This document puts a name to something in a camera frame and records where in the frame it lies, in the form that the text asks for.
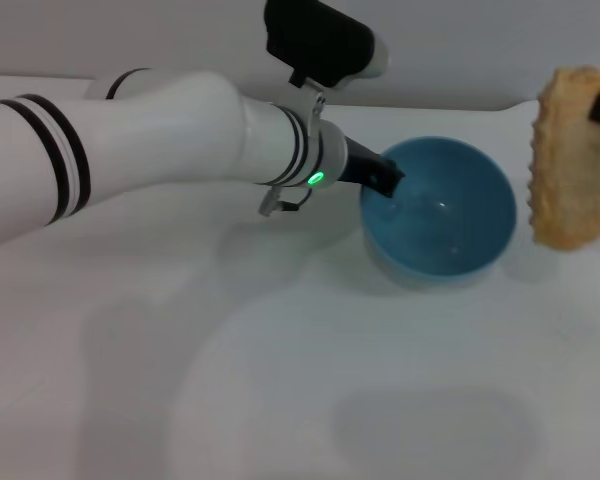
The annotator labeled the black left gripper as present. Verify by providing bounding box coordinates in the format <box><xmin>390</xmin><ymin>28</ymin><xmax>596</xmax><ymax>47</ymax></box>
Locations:
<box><xmin>337</xmin><ymin>135</ymin><xmax>406</xmax><ymax>199</ymax></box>

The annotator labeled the ridged orange bread loaf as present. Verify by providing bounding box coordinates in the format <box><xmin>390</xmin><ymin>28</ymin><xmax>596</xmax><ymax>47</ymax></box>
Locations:
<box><xmin>527</xmin><ymin>64</ymin><xmax>600</xmax><ymax>252</ymax></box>

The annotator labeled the blue bowl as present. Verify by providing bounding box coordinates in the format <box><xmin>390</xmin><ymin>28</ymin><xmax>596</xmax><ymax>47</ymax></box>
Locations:
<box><xmin>358</xmin><ymin>135</ymin><xmax>518</xmax><ymax>291</ymax></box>

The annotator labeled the silver plug with black cable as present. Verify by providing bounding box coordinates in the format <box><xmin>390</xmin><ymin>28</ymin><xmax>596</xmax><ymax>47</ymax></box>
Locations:
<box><xmin>258</xmin><ymin>187</ymin><xmax>314</xmax><ymax>217</ymax></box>

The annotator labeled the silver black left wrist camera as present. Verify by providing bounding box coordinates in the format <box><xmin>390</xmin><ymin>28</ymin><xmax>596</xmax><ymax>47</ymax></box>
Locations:
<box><xmin>263</xmin><ymin>0</ymin><xmax>390</xmax><ymax>126</ymax></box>

